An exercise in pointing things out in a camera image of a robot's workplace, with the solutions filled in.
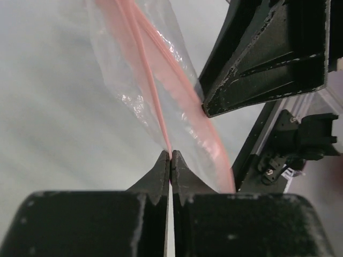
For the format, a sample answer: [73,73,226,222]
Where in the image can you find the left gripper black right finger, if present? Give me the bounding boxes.
[171,150,334,256]

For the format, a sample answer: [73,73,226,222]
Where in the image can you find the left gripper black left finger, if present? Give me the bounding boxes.
[1,152,170,256]

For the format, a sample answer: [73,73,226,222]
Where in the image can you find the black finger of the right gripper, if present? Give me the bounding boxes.
[200,0,331,117]

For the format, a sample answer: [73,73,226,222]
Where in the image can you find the clear zip top bag pink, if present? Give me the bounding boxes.
[86,1,236,193]

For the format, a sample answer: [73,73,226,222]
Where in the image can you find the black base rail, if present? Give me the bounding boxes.
[233,102,340,193]

